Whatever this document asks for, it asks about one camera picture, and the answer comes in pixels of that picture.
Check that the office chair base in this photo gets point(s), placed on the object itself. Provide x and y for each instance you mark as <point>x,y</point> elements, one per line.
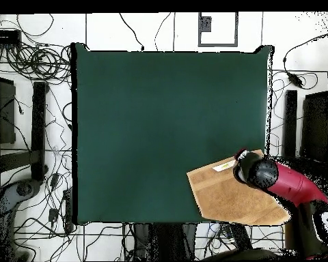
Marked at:
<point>24,189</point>

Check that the black power brick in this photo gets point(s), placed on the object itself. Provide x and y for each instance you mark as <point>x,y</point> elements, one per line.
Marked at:
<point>240,237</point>

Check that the grey square frame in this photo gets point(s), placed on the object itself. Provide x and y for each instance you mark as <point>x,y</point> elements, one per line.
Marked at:
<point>218,44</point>

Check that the orange terry towel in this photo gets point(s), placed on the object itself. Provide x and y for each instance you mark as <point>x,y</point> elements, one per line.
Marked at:
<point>229,196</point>

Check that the black power strip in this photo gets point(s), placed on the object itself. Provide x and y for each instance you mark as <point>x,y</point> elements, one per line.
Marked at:
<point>4,36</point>
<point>68,210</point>

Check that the dark green tablecloth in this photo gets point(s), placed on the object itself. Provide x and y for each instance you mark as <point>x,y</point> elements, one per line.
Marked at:
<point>153,122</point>

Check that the black stand bar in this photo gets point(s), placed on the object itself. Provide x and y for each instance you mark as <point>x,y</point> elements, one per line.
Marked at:
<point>38,131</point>
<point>289,122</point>

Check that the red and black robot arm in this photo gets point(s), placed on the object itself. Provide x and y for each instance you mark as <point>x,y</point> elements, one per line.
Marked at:
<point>289,182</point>

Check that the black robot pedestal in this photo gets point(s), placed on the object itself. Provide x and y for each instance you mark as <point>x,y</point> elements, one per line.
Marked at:
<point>166,243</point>

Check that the black box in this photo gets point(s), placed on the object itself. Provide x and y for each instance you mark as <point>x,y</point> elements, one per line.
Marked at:
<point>2,114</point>
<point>315,128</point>

